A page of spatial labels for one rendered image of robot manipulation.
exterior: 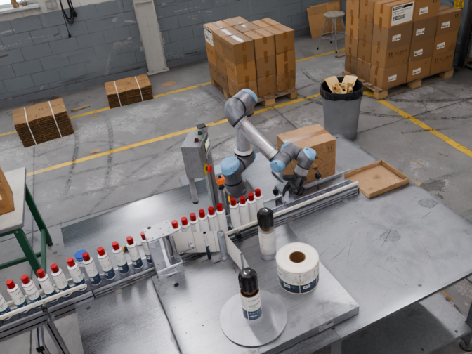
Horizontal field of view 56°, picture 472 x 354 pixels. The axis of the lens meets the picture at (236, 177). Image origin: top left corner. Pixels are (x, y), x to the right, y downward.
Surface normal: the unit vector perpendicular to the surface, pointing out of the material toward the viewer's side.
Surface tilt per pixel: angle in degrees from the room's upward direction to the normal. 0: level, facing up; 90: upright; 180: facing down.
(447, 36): 89
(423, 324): 1
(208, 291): 0
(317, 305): 0
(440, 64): 90
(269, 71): 92
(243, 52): 90
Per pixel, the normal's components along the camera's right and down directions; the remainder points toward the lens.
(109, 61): 0.36, 0.50
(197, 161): -0.18, 0.58
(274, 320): -0.11, -0.82
